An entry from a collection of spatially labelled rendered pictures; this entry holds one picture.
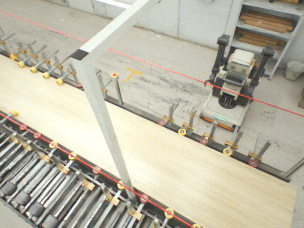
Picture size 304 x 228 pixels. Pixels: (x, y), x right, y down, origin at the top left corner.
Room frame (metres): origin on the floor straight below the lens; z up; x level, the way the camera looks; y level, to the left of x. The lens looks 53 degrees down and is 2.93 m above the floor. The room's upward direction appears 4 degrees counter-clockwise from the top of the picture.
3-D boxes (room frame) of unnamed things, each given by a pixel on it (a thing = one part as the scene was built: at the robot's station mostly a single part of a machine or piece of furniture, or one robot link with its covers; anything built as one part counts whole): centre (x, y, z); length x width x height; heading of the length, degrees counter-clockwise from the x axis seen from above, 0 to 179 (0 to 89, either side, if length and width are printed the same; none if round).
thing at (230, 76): (1.89, -1.05, 0.99); 0.28 x 0.16 x 0.22; 57
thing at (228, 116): (2.13, -1.21, 0.16); 0.67 x 0.64 x 0.25; 147
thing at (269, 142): (0.95, -1.07, 0.91); 0.04 x 0.04 x 0.48; 57
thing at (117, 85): (1.90, 0.39, 0.93); 0.05 x 0.05 x 0.45; 57
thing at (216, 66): (1.87, -0.78, 1.40); 0.11 x 0.06 x 0.43; 57
